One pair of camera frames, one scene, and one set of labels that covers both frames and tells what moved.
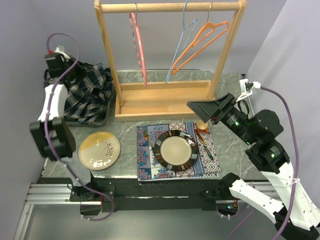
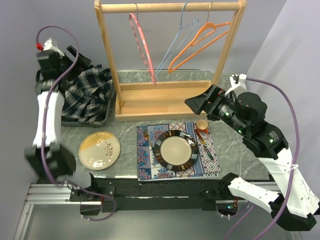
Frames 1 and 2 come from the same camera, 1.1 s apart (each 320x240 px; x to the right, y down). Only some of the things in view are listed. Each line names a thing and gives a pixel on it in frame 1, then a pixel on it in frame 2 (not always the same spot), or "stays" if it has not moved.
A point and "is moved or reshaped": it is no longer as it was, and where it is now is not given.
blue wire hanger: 178,46 is moved or reshaped
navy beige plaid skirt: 88,93 stays
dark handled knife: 203,143 stays
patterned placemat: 207,164 stays
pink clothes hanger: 137,38 is moved or reshaped
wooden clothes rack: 169,101 stays
